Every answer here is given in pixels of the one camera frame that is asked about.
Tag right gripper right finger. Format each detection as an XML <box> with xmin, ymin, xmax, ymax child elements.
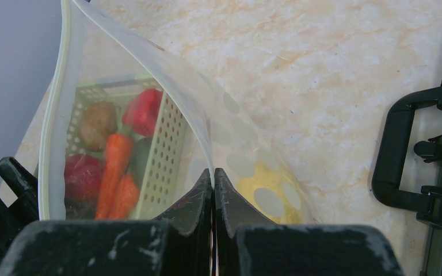
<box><xmin>214</xmin><ymin>168</ymin><xmax>403</xmax><ymax>275</ymax></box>

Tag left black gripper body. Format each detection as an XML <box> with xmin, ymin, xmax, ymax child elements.
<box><xmin>0</xmin><ymin>157</ymin><xmax>39</xmax><ymax>264</ymax></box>

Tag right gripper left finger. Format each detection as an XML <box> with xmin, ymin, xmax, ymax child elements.
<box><xmin>0</xmin><ymin>170</ymin><xmax>212</xmax><ymax>275</ymax></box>

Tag yellow lemon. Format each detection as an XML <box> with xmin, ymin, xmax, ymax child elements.
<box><xmin>235</xmin><ymin>162</ymin><xmax>311</xmax><ymax>224</ymax></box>

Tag green perforated plastic basket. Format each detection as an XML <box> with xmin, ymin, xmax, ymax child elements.
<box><xmin>64</xmin><ymin>75</ymin><xmax>190</xmax><ymax>220</ymax></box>

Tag clear polka dot zip bag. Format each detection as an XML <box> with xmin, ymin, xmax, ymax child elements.
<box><xmin>37</xmin><ymin>1</ymin><xmax>319</xmax><ymax>224</ymax></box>

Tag lower orange carrot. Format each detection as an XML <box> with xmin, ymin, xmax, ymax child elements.
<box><xmin>108</xmin><ymin>174</ymin><xmax>140</xmax><ymax>220</ymax></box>

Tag orange carrot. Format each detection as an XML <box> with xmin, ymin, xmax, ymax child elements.
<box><xmin>94</xmin><ymin>133</ymin><xmax>134</xmax><ymax>220</ymax></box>
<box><xmin>108</xmin><ymin>174</ymin><xmax>140</xmax><ymax>220</ymax></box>

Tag dark green avocado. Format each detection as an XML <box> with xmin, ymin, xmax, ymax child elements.
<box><xmin>129</xmin><ymin>138</ymin><xmax>152</xmax><ymax>189</ymax></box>

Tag red apple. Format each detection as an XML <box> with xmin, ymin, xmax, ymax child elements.
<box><xmin>64</xmin><ymin>154</ymin><xmax>103</xmax><ymax>202</ymax></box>

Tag upper orange carrot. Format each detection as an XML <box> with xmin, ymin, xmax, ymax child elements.
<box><xmin>94</xmin><ymin>133</ymin><xmax>134</xmax><ymax>220</ymax></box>

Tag red bell pepper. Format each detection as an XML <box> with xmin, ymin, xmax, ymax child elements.
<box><xmin>121</xmin><ymin>88</ymin><xmax>163</xmax><ymax>137</ymax></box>

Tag brown potato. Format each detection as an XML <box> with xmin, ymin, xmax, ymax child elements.
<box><xmin>78</xmin><ymin>101</ymin><xmax>117</xmax><ymax>152</ymax></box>

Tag black case with poker chips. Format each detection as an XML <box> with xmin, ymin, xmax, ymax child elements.
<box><xmin>371</xmin><ymin>81</ymin><xmax>442</xmax><ymax>275</ymax></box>

